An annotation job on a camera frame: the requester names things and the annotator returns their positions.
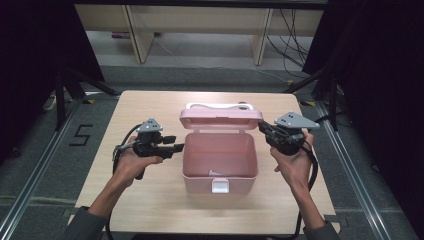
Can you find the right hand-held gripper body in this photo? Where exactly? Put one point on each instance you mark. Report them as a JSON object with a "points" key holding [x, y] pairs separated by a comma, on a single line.
{"points": [[290, 141]]}

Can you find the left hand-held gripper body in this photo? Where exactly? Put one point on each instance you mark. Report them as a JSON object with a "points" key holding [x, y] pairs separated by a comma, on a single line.
{"points": [[148, 146]]}

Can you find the person's right hand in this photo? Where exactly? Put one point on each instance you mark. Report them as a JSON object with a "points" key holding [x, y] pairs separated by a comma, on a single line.
{"points": [[296, 168]]}

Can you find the person's left hand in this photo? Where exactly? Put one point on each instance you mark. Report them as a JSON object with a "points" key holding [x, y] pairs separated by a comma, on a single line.
{"points": [[128, 166]]}

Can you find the black metal stand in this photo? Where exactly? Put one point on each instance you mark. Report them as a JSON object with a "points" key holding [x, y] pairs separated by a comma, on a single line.
{"points": [[332, 100], [60, 100]]}

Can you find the dark curtain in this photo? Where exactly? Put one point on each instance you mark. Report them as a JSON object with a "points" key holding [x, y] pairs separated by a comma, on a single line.
{"points": [[33, 66], [383, 100]]}

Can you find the beige wooden desk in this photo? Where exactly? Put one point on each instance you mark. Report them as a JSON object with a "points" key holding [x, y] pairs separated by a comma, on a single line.
{"points": [[200, 20]]}

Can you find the aluminium floor rail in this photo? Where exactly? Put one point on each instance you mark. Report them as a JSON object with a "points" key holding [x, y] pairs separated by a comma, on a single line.
{"points": [[40, 166], [353, 173]]}

